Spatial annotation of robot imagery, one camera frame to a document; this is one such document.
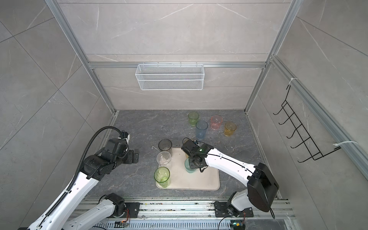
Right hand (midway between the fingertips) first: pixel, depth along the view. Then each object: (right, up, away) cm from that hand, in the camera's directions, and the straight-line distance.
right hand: (195, 162), depth 82 cm
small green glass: (0, +27, +31) cm, 41 cm away
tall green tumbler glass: (-20, -7, -1) cm, 21 cm away
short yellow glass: (+29, +19, +28) cm, 44 cm away
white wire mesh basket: (-17, +56, +18) cm, 61 cm away
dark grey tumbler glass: (-18, +10, +3) cm, 21 cm away
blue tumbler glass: (+4, +20, +12) cm, 24 cm away
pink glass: (+17, +24, +24) cm, 38 cm away
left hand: (-35, +10, -9) cm, 38 cm away
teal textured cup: (-5, -1, -6) cm, 8 cm away
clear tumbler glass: (-20, +1, +3) cm, 20 cm away
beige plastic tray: (-9, -12, +3) cm, 15 cm away
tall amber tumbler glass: (-5, +1, +12) cm, 13 cm away
